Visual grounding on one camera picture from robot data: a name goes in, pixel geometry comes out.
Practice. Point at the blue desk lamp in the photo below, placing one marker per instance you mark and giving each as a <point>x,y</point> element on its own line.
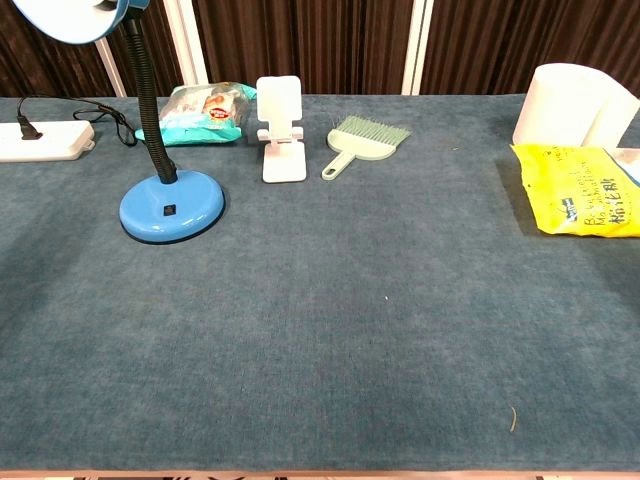
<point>170,210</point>

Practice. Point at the blue table cloth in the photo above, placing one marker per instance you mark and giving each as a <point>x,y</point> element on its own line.
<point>320,325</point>

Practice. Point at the green small dust brush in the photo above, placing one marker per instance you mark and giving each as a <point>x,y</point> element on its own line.
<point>365,141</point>

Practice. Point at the white phone stand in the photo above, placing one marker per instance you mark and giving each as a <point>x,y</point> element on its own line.
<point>280,100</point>

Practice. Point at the teal snack packet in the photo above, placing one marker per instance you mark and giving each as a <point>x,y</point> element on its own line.
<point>200,117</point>

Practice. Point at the dark brown curtain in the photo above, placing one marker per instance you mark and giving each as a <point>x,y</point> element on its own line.
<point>310,45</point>

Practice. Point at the yellow snack bag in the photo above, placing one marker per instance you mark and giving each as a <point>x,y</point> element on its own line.
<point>575,200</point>

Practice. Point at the white toilet paper roll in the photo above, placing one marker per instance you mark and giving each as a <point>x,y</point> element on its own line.
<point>560,100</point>

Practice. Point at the white power strip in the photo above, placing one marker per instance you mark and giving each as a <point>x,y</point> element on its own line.
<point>55,137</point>

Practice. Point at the wide white frame post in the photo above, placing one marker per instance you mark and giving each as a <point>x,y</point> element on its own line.
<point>417,45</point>
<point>185,40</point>

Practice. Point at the thin white frame post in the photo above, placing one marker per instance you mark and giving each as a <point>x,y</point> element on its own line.
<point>111,70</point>

